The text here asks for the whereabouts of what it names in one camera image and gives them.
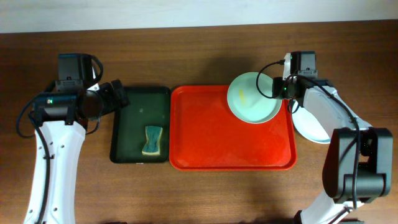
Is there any light blue plate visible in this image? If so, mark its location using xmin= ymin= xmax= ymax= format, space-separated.
xmin=292 ymin=101 xmax=330 ymax=144

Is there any mint green plate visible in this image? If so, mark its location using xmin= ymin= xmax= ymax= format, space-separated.
xmin=227 ymin=72 xmax=282 ymax=124

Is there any green yellow sponge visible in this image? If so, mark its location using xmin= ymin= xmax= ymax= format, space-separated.
xmin=142 ymin=126 xmax=163 ymax=156

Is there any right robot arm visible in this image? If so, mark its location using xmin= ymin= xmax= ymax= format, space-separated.
xmin=272 ymin=51 xmax=393 ymax=223

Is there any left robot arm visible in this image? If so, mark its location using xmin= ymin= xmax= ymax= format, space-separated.
xmin=21 ymin=53 xmax=129 ymax=223

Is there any dark green tray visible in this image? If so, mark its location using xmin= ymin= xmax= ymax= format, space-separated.
xmin=109 ymin=86 xmax=171 ymax=164

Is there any red plastic tray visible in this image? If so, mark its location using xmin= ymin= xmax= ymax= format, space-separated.
xmin=169 ymin=85 xmax=297 ymax=171

